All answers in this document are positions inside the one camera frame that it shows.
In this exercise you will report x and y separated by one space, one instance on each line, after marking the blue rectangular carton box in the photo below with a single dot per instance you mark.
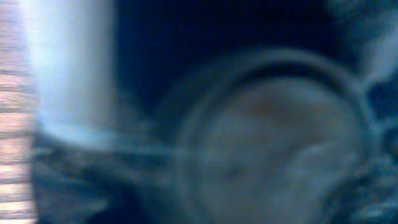
214 112

